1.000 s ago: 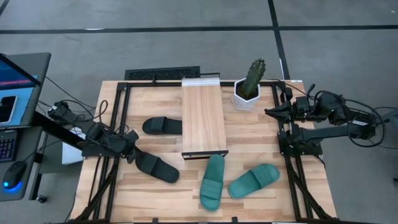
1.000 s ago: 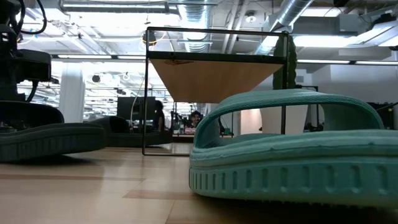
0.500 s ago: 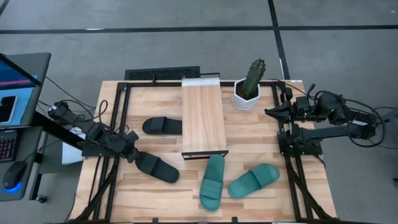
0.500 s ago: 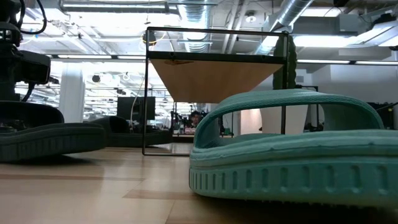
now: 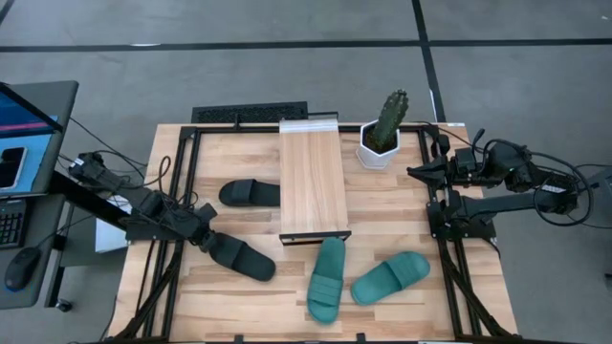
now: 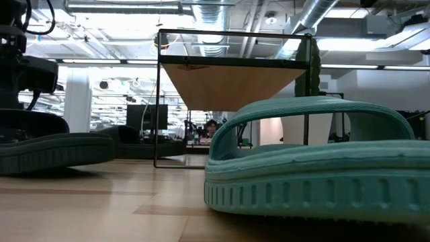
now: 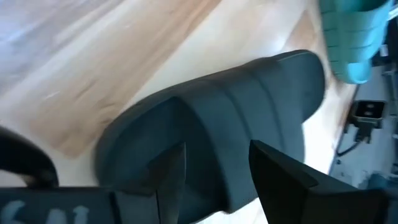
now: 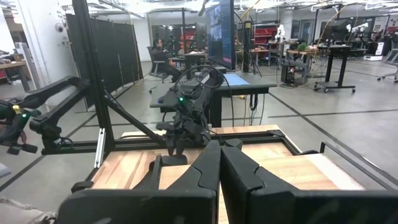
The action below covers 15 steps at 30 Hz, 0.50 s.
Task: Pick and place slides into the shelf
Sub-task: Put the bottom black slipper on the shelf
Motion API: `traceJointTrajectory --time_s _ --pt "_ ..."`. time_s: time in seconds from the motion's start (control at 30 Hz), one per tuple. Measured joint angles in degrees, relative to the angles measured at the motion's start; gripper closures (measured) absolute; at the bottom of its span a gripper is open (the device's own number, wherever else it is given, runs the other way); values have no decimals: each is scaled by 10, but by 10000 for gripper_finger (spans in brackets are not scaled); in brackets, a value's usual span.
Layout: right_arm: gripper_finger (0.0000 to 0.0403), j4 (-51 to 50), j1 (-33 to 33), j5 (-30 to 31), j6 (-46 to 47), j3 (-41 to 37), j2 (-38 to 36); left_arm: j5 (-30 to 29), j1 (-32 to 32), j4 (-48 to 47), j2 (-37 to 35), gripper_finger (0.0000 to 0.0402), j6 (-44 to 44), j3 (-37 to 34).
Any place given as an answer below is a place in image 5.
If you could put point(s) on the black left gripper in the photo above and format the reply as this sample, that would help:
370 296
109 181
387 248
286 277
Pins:
198 227

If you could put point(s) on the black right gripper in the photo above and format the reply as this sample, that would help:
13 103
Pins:
466 178

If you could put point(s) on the black slide sandal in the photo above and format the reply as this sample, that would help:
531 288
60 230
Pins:
248 192
248 260

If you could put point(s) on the green slide sandal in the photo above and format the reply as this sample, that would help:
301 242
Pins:
387 279
327 286

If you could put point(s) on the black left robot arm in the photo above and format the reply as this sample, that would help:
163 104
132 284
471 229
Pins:
162 224

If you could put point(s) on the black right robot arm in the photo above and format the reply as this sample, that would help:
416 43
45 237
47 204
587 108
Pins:
502 203

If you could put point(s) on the white hexagonal plant pot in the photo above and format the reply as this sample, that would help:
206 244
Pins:
378 160

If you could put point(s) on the green cactus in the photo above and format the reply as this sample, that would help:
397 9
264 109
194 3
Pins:
389 119

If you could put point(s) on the white box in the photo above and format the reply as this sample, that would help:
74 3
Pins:
110 239

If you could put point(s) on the black diagonal support bar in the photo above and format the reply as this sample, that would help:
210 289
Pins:
86 200

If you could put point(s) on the black caster wheel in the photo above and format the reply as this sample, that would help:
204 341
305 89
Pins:
63 306

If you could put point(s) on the grey desk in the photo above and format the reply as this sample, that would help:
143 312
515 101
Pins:
48 267

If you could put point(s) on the black computer mouse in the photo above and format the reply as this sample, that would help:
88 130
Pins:
21 270

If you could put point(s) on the black keyboard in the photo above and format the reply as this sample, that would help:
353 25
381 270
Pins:
10 224

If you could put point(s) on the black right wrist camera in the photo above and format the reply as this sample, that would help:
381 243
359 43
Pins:
464 157

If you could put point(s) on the black aluminium table frame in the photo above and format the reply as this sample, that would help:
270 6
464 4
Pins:
188 153

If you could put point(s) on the wooden shelf with black frame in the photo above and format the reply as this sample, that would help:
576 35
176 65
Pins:
313 181

